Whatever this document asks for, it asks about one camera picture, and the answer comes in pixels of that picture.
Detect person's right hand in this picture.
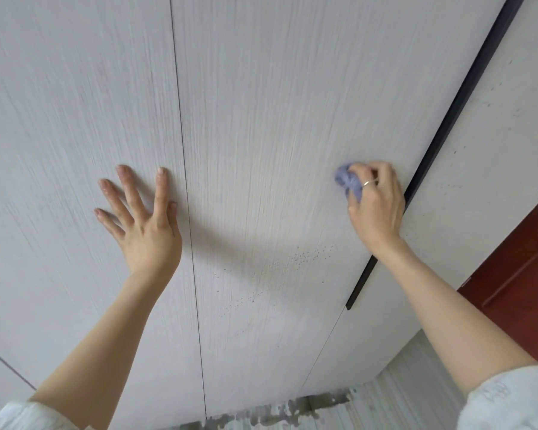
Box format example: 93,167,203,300
347,161,407,259

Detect person's left hand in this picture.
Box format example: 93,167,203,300
94,165,183,280

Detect purple cleaning cloth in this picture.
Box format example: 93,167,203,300
333,163,364,204

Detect light woodgrain wardrobe door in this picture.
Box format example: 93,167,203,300
0,0,207,420
169,0,509,419

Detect light speckled wardrobe door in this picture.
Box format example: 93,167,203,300
302,0,538,395

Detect dark red wooden door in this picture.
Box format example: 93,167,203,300
456,185,538,367

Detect white left sleeve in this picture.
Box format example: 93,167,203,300
0,400,96,430

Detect white sleeve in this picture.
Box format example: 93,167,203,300
456,364,538,430
0,400,96,430

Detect white right sleeve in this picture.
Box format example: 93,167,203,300
456,364,538,430

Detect long black door handle strip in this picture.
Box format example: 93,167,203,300
345,0,528,311

